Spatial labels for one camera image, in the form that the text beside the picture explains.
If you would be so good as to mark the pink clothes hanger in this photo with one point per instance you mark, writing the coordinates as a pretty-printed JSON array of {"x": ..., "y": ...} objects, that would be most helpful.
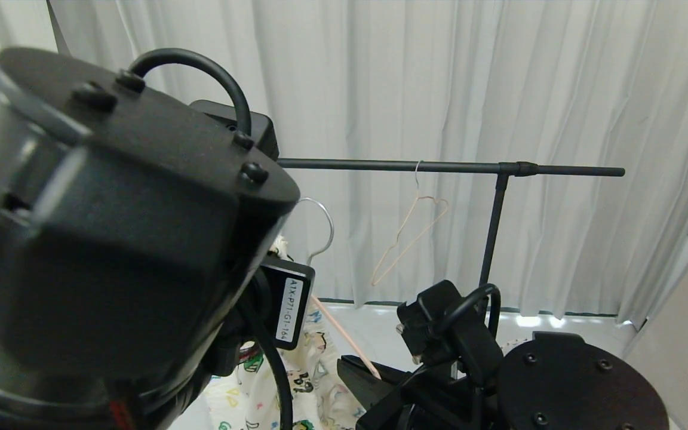
[
  {"x": 347, "y": 337},
  {"x": 418, "y": 196}
]

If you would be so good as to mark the black clothes rack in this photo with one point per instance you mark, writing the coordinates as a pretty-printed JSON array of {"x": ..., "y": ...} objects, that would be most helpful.
[{"x": 439, "y": 167}]

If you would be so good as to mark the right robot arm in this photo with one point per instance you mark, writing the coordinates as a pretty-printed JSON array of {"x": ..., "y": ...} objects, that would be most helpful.
[{"x": 577, "y": 388}]

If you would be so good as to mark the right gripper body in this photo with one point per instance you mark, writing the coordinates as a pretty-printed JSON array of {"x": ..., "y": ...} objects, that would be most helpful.
[{"x": 457, "y": 412}]

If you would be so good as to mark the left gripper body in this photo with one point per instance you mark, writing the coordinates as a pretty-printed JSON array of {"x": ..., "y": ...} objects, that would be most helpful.
[{"x": 284, "y": 298}]

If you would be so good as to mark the cream printed garment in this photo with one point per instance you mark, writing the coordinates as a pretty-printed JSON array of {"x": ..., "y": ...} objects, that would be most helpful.
[{"x": 326, "y": 406}]

